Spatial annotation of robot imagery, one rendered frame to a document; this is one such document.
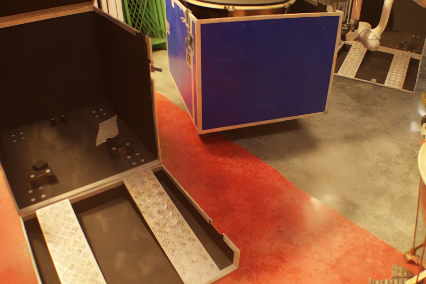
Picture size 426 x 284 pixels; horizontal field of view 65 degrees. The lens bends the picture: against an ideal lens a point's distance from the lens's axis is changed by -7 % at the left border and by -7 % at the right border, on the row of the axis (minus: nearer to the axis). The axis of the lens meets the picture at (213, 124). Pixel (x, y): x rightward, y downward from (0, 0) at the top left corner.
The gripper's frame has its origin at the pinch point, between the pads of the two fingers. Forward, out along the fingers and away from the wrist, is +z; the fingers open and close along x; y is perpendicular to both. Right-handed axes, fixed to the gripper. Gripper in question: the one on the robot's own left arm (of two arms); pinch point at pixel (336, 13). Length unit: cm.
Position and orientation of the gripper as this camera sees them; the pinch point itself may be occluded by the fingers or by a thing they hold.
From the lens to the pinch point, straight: 269.1
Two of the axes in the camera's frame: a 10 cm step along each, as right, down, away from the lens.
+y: 2.8, 3.4, -9.0
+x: 9.6, -1.5, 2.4
